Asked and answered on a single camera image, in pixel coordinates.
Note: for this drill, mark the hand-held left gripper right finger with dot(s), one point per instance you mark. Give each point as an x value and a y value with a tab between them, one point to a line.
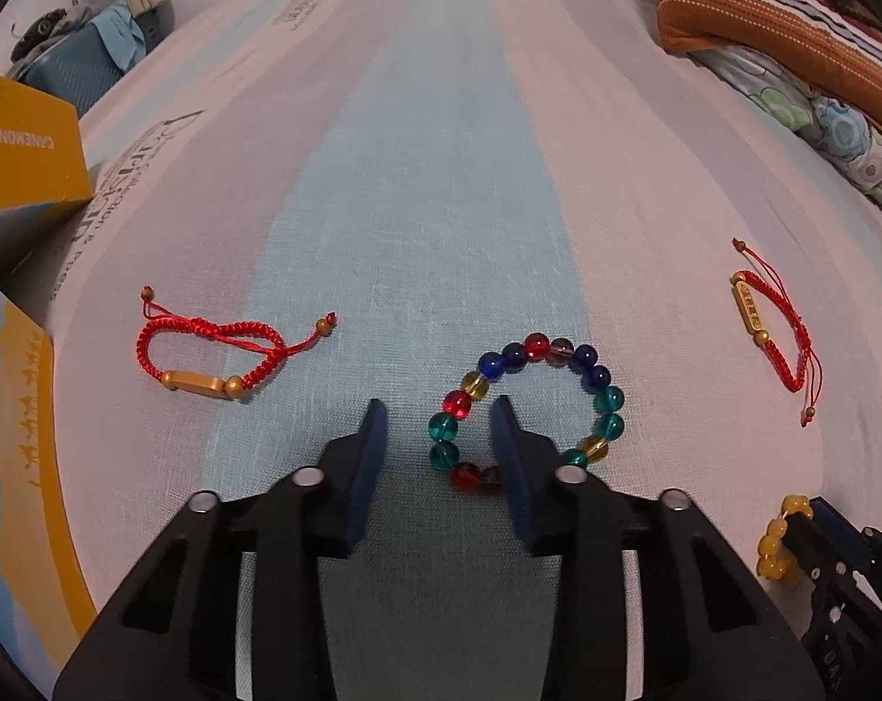
510	467

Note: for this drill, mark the floral pillow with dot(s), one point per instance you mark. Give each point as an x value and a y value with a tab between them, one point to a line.
835	124

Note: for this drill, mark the striped orange pillow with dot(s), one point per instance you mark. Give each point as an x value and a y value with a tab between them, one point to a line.
740	7

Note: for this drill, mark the teal cloth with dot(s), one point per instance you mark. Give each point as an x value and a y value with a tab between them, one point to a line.
119	33

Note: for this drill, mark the blue and yellow cardboard box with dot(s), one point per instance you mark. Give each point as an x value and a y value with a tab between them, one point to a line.
17	139

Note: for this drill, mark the dark bag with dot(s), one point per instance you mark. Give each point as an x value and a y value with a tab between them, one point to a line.
42	29

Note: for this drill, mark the striped bed sheet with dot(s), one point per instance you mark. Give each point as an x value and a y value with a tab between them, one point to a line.
441	160

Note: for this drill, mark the blue suitcase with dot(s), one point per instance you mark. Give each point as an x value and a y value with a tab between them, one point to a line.
68	73

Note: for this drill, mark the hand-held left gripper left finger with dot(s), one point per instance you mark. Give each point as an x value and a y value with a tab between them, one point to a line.
367	467

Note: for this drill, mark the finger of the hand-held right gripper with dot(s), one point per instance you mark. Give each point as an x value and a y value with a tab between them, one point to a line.
839	522
810	551

